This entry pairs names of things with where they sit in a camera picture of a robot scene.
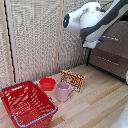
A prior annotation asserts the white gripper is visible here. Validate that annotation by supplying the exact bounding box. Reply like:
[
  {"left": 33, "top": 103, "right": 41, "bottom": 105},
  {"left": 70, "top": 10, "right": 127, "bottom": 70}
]
[{"left": 82, "top": 39, "right": 100, "bottom": 50}]

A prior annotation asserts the dark brown drawer cabinet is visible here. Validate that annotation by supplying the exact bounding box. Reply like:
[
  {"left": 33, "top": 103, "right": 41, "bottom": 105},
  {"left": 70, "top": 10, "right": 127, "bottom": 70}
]
[{"left": 87, "top": 19, "right": 128, "bottom": 82}]

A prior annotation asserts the granola bars box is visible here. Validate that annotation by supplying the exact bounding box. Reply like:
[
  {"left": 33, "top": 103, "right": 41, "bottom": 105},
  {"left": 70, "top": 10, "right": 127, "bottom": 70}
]
[{"left": 60, "top": 69, "right": 87, "bottom": 94}]

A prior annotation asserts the woven folding screen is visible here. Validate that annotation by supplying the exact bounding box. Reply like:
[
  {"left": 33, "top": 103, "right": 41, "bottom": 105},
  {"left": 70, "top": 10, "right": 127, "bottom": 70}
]
[{"left": 0, "top": 0, "right": 111, "bottom": 88}]

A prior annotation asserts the pink ceramic mug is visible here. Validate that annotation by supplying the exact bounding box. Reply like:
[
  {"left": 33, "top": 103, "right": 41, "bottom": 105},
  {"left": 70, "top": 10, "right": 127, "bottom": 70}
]
[{"left": 55, "top": 82, "right": 75, "bottom": 103}]

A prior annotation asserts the red plastic bowl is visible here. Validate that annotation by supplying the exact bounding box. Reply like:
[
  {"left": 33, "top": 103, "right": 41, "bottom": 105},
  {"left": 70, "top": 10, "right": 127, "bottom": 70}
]
[{"left": 38, "top": 77, "right": 57, "bottom": 92}]

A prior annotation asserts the red shopping basket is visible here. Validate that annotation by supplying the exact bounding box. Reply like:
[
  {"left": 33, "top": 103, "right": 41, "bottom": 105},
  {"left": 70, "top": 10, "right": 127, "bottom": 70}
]
[{"left": 0, "top": 79, "right": 59, "bottom": 128}]

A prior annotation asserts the silver drawer handle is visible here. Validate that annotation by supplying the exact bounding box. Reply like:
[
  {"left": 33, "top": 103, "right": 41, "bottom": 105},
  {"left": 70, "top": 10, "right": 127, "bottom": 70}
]
[
  {"left": 101, "top": 34, "right": 120, "bottom": 42},
  {"left": 96, "top": 54, "right": 120, "bottom": 67}
]

